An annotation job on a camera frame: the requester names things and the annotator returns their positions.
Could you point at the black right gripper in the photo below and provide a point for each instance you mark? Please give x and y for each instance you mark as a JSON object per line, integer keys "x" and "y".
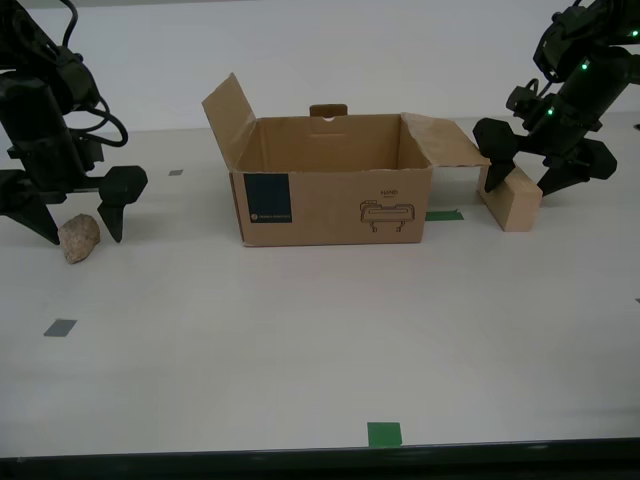
{"x": 585, "y": 100}

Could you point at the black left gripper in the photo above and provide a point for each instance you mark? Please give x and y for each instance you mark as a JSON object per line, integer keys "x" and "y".
{"x": 35, "y": 130}

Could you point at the speckled pinkish rock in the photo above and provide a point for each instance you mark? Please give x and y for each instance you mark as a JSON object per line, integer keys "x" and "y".
{"x": 79, "y": 239}

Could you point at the light wooden block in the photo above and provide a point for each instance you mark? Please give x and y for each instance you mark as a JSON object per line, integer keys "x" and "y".
{"x": 520, "y": 210}

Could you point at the brown cardboard box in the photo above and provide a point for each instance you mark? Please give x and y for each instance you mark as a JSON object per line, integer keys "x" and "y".
{"x": 330, "y": 210}

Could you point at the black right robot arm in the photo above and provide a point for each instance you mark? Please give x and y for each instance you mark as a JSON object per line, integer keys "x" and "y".
{"x": 575, "y": 30}

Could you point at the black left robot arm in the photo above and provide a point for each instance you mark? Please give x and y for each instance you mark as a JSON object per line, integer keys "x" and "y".
{"x": 30, "y": 45}

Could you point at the green tape strip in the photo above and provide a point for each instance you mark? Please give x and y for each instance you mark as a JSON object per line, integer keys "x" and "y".
{"x": 442, "y": 216}

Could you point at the large grey tape square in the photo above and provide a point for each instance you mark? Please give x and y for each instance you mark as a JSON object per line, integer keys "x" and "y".
{"x": 60, "y": 328}

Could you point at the green tape square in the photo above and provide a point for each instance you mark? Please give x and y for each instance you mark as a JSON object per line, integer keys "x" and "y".
{"x": 384, "y": 434}

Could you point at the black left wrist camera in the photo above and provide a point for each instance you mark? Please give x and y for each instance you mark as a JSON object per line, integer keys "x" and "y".
{"x": 90, "y": 152}

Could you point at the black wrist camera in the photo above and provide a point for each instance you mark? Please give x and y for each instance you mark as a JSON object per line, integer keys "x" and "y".
{"x": 90, "y": 152}
{"x": 522, "y": 100}

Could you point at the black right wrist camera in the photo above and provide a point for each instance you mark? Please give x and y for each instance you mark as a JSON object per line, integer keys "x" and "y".
{"x": 522, "y": 100}

